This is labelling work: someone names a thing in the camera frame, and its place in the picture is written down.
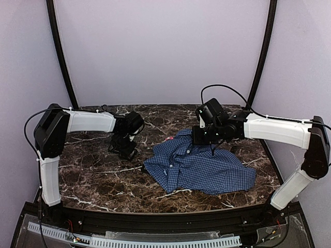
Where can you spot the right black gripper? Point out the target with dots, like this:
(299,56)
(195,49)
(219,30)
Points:
(199,135)

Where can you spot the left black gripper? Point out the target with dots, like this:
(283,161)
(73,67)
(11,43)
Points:
(123,149)

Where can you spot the blue checkered shirt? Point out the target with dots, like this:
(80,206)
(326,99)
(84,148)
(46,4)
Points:
(177,163)

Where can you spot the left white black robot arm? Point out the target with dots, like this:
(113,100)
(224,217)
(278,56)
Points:
(56,123)

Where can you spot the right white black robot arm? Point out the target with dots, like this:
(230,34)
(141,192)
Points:
(216,126)

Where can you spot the black aluminium front rail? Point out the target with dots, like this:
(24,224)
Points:
(231,220)

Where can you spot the white slotted cable duct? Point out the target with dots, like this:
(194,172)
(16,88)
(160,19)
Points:
(119,239)

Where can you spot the right black frame post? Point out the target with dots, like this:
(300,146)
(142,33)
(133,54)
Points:
(264,50)

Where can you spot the black frame post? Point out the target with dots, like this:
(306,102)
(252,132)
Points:
(60,54)
(264,50)

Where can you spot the left black frame post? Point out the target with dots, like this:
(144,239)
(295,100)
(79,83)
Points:
(60,54)

